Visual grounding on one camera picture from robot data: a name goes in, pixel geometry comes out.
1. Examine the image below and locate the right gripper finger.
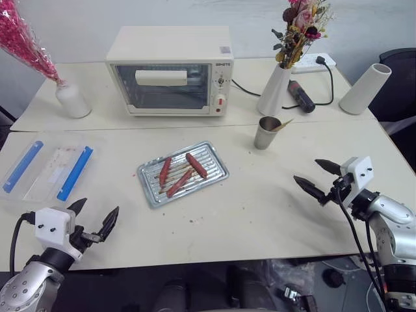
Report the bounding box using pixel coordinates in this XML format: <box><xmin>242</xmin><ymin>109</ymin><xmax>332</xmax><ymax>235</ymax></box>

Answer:
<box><xmin>292</xmin><ymin>175</ymin><xmax>326</xmax><ymax>206</ymax></box>
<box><xmin>314</xmin><ymin>158</ymin><xmax>341</xmax><ymax>177</ymax></box>

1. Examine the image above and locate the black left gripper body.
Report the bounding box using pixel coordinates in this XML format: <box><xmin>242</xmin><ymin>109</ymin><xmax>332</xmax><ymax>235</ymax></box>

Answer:
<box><xmin>66</xmin><ymin>224</ymin><xmax>101</xmax><ymax>260</ymax></box>

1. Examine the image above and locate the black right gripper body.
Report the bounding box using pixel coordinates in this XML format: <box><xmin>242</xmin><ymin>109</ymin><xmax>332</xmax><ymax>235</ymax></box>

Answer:
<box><xmin>319</xmin><ymin>173</ymin><xmax>356</xmax><ymax>207</ymax></box>

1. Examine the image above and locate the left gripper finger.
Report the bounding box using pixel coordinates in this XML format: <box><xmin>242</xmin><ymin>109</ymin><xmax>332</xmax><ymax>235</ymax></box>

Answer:
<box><xmin>67</xmin><ymin>197</ymin><xmax>88</xmax><ymax>226</ymax></box>
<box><xmin>97</xmin><ymin>205</ymin><xmax>120</xmax><ymax>244</ymax></box>

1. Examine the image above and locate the blue container clip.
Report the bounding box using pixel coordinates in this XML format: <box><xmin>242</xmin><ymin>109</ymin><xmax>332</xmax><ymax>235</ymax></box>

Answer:
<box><xmin>2</xmin><ymin>140</ymin><xmax>44</xmax><ymax>193</ymax></box>
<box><xmin>56</xmin><ymin>146</ymin><xmax>95</xmax><ymax>202</ymax></box>

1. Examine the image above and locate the clear plastic container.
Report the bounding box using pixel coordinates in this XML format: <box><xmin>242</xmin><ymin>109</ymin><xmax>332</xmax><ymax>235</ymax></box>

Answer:
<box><xmin>0</xmin><ymin>131</ymin><xmax>96</xmax><ymax>204</ymax></box>

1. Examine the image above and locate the wooden stick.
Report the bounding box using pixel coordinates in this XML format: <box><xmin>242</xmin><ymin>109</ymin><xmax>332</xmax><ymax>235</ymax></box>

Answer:
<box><xmin>269</xmin><ymin>118</ymin><xmax>294</xmax><ymax>133</ymax></box>

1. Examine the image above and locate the metal cup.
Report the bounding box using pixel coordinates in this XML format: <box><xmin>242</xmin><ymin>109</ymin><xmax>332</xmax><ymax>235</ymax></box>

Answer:
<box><xmin>253</xmin><ymin>116</ymin><xmax>283</xmax><ymax>151</ymax></box>

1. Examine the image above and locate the red sausage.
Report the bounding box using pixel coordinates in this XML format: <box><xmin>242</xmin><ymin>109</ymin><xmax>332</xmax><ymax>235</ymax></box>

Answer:
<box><xmin>166</xmin><ymin>169</ymin><xmax>192</xmax><ymax>198</ymax></box>
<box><xmin>185</xmin><ymin>152</ymin><xmax>209</xmax><ymax>179</ymax></box>
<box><xmin>159</xmin><ymin>157</ymin><xmax>172</xmax><ymax>188</ymax></box>

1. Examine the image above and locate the black electric screwdriver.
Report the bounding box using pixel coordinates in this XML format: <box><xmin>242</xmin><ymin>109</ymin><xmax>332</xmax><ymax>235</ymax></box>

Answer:
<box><xmin>287</xmin><ymin>79</ymin><xmax>317</xmax><ymax>115</ymax></box>

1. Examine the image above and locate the white cylinder vase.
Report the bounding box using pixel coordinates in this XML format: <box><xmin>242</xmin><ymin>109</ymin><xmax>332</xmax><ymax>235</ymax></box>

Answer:
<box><xmin>338</xmin><ymin>63</ymin><xmax>393</xmax><ymax>116</ymax></box>

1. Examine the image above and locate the black round floor object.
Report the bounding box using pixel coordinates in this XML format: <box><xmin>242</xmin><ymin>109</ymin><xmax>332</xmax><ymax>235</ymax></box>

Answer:
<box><xmin>321</xmin><ymin>267</ymin><xmax>346</xmax><ymax>289</ymax></box>

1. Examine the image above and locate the white tapered vase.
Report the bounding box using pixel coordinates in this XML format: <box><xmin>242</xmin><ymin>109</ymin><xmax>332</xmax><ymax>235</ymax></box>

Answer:
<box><xmin>256</xmin><ymin>63</ymin><xmax>293</xmax><ymax>116</ymax></box>

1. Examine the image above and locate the ribbed metal baking tray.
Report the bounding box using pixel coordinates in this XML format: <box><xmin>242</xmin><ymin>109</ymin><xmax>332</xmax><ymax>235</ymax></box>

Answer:
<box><xmin>136</xmin><ymin>140</ymin><xmax>231</xmax><ymax>209</ymax></box>

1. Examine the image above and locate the white power strip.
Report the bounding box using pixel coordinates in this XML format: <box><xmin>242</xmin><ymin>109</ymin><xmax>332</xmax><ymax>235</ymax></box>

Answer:
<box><xmin>290</xmin><ymin>53</ymin><xmax>337</xmax><ymax>74</ymax></box>

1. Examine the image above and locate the white bottle vase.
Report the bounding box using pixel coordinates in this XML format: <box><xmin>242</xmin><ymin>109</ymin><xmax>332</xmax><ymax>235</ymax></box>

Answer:
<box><xmin>55</xmin><ymin>83</ymin><xmax>93</xmax><ymax>120</ymax></box>

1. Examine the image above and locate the black office chair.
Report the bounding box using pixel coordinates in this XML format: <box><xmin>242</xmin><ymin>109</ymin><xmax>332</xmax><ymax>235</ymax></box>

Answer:
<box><xmin>368</xmin><ymin>47</ymin><xmax>416</xmax><ymax>131</ymax></box>

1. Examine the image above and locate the dried flower bouquet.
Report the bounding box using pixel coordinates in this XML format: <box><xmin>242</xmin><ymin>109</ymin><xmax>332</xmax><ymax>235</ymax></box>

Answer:
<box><xmin>270</xmin><ymin>0</ymin><xmax>335</xmax><ymax>70</ymax></box>

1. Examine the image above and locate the pink wrapped flower bouquet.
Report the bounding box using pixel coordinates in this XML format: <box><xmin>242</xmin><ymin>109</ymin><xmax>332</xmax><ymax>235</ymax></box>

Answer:
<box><xmin>0</xmin><ymin>0</ymin><xmax>68</xmax><ymax>88</ymax></box>

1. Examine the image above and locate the cream toaster oven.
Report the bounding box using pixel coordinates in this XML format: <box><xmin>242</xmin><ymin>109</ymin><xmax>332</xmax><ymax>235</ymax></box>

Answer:
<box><xmin>105</xmin><ymin>25</ymin><xmax>235</xmax><ymax>118</ymax></box>

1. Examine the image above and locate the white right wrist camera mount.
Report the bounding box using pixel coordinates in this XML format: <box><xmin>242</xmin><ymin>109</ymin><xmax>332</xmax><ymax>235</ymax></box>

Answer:
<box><xmin>339</xmin><ymin>155</ymin><xmax>373</xmax><ymax>209</ymax></box>

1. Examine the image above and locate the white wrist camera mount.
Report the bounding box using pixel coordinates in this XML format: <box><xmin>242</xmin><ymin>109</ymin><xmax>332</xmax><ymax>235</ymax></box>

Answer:
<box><xmin>339</xmin><ymin>155</ymin><xmax>373</xmax><ymax>209</ymax></box>
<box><xmin>34</xmin><ymin>206</ymin><xmax>83</xmax><ymax>261</ymax></box>

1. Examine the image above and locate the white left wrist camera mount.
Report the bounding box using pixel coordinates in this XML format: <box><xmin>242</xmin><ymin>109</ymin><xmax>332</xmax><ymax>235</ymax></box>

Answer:
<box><xmin>34</xmin><ymin>206</ymin><xmax>83</xmax><ymax>261</ymax></box>

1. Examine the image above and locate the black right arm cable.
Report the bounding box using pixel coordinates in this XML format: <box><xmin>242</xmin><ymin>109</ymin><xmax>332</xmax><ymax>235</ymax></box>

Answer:
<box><xmin>334</xmin><ymin>187</ymin><xmax>396</xmax><ymax>312</ymax></box>

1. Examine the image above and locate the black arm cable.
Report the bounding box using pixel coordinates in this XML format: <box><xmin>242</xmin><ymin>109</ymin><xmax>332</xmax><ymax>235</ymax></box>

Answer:
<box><xmin>334</xmin><ymin>187</ymin><xmax>396</xmax><ymax>312</ymax></box>
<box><xmin>9</xmin><ymin>211</ymin><xmax>37</xmax><ymax>274</ymax></box>

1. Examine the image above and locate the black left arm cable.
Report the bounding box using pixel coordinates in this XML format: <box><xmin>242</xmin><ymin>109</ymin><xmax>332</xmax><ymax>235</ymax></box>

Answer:
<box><xmin>9</xmin><ymin>211</ymin><xmax>37</xmax><ymax>274</ymax></box>

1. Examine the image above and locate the black oven power cable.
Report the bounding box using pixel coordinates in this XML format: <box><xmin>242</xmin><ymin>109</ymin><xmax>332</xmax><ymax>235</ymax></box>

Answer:
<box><xmin>231</xmin><ymin>55</ymin><xmax>336</xmax><ymax>110</ymax></box>

